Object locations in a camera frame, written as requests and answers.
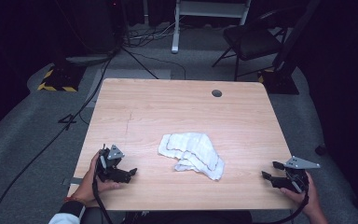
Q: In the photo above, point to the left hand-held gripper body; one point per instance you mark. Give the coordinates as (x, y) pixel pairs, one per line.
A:
(108, 165)

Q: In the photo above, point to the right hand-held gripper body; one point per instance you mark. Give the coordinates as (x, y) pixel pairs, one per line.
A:
(298, 179)

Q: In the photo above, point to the white cloth with coloured stitching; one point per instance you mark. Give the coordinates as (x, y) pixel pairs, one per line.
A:
(195, 152)

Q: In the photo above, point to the person's right hand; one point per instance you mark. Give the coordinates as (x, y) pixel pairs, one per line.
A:
(310, 199)

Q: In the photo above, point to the person's left hand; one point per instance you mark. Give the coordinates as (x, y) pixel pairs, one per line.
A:
(88, 186)

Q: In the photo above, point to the person's dark clothing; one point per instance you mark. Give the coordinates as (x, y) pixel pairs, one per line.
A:
(174, 217)

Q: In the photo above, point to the black stand with striped base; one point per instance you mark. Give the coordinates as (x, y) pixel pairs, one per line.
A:
(284, 71)
(62, 77)

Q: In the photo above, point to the grey table grommet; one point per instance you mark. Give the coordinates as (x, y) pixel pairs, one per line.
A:
(217, 93)

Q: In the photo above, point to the black folding chair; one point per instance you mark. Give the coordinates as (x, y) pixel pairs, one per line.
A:
(251, 40)

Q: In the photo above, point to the white metal desk frame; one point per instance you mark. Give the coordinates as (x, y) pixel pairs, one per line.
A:
(208, 8)

